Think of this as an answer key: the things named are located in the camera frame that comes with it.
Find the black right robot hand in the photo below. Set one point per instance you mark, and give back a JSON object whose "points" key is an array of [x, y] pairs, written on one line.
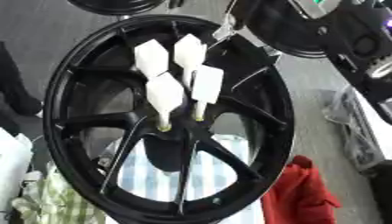
{"points": [[245, 58]]}

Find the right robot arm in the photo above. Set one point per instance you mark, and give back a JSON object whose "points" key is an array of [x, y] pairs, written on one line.
{"points": [[365, 43]]}

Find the white pin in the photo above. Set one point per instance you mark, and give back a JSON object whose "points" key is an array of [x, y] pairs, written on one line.
{"points": [[164, 93], [189, 52], [151, 58], [207, 83]]}

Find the black round wheel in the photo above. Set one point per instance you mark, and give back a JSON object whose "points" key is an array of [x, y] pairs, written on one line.
{"points": [[286, 38], [115, 5]]}

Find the black spoked wheel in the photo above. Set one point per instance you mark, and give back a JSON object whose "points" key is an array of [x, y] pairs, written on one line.
{"points": [[66, 87]]}

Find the clear plastic bag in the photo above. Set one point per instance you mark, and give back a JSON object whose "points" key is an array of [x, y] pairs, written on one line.
{"points": [[352, 131]]}

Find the red cloth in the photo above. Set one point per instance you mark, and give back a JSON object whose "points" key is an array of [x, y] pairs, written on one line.
{"points": [[298, 192]]}

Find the blue white striped cloth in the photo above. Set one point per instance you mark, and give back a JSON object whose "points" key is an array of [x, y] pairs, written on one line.
{"points": [[148, 180]]}

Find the green white checked cloth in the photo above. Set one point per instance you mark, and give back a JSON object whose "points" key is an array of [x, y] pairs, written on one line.
{"points": [[56, 201]]}

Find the white bag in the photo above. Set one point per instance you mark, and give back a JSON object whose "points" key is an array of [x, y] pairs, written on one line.
{"points": [[13, 163]]}

